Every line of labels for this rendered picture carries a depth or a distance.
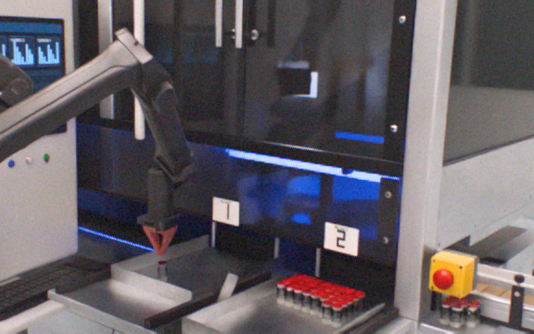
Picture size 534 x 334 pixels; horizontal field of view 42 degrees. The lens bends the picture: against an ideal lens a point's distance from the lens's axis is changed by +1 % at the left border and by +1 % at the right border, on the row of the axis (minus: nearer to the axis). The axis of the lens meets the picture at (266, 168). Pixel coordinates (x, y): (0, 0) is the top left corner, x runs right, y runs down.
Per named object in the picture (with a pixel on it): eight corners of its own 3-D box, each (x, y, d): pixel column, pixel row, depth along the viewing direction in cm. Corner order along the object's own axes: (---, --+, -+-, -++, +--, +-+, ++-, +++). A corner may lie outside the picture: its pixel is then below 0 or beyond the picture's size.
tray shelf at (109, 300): (194, 249, 196) (194, 242, 195) (426, 317, 154) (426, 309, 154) (46, 298, 158) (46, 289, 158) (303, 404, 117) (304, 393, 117)
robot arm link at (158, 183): (143, 166, 158) (162, 169, 155) (162, 161, 164) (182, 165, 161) (143, 196, 159) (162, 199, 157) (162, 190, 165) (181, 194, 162)
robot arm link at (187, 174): (162, 138, 155) (186, 165, 153) (193, 133, 165) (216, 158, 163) (137, 175, 161) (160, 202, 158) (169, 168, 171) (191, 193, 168)
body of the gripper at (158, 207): (184, 219, 165) (184, 188, 164) (161, 229, 156) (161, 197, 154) (159, 215, 167) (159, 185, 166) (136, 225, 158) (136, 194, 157)
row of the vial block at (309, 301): (280, 300, 156) (281, 279, 155) (349, 322, 145) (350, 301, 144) (273, 302, 154) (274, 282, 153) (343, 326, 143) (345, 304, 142)
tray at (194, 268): (208, 246, 192) (208, 234, 192) (284, 268, 177) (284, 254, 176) (110, 278, 166) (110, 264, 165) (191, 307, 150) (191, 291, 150)
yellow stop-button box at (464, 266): (442, 280, 149) (445, 248, 148) (476, 289, 145) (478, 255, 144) (426, 289, 144) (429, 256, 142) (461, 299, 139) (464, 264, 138)
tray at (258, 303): (285, 288, 164) (285, 273, 163) (383, 318, 148) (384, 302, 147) (182, 334, 137) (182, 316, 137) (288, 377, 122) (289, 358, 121)
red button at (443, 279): (438, 283, 143) (438, 264, 142) (456, 288, 141) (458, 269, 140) (429, 288, 140) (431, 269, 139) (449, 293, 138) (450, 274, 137)
